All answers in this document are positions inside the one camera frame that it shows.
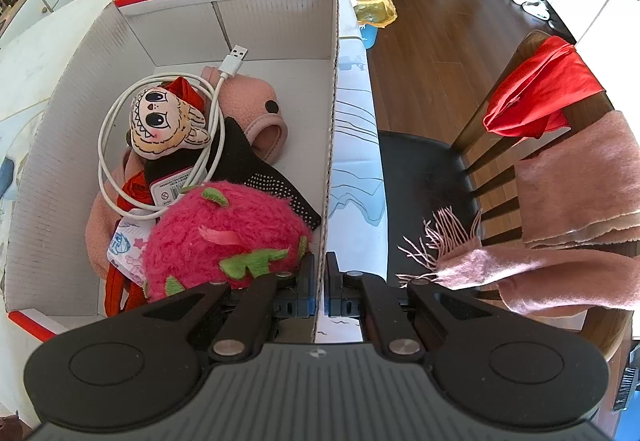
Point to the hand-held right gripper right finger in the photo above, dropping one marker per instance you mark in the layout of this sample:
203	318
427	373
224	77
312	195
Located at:
331	291

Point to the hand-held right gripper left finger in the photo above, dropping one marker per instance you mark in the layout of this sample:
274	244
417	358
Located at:
309	291

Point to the pink fluffy plush doll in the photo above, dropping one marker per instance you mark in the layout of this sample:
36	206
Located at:
225	231

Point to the black dotted cloth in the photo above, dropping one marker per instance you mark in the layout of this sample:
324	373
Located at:
280	191

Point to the white labelled card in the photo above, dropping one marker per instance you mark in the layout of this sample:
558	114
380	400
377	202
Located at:
170	188

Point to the printed tissue packet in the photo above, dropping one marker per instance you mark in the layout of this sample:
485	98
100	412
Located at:
125	246

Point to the pink fleece hat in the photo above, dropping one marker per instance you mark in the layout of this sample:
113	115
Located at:
250	96

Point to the red cloth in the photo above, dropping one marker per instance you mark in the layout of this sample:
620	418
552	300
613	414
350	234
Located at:
131	188

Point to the cartoon face plush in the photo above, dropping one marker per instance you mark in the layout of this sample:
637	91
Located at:
160	121

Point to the red and white cardboard box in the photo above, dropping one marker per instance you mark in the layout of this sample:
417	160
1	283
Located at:
65	121

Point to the wooden chair with black seat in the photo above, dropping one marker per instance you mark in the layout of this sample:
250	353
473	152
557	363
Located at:
425	171

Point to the blue trash bin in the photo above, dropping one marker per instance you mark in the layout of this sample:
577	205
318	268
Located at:
370	36

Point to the pink fringed scarf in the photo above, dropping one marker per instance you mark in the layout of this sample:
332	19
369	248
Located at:
575	181

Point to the red garment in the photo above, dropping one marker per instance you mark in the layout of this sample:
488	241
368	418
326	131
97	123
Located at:
540	91

